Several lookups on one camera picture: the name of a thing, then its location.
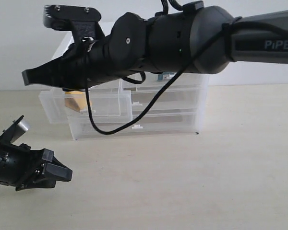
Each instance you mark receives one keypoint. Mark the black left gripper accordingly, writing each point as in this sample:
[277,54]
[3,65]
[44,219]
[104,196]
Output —
[24,168]

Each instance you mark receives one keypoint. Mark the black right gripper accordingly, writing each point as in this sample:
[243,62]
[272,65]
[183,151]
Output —
[80,67]

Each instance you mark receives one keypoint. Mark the yellow cheese wedge sponge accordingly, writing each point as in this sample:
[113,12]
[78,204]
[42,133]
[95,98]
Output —
[76,101]

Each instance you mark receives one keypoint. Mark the white pill bottle blue label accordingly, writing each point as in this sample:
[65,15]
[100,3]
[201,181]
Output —
[165,76]

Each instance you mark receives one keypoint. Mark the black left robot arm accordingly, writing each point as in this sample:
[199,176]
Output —
[24,168]

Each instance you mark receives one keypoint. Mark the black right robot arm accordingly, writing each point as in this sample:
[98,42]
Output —
[198,39]

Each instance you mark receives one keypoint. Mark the bottom wide clear drawer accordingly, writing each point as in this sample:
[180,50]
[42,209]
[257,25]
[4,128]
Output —
[186,122]

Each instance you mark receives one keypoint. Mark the wide clear drawer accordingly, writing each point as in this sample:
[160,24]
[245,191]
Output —
[168,102]
[186,122]

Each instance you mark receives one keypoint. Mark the middle wide clear drawer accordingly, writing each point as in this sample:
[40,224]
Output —
[168,102]

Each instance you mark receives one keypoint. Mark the white plastic drawer cabinet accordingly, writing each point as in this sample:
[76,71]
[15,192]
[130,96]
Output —
[179,109]

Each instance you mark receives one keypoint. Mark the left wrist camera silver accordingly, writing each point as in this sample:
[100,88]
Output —
[15,131]

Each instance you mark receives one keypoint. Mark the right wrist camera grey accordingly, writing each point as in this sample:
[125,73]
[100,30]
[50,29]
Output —
[82,22]

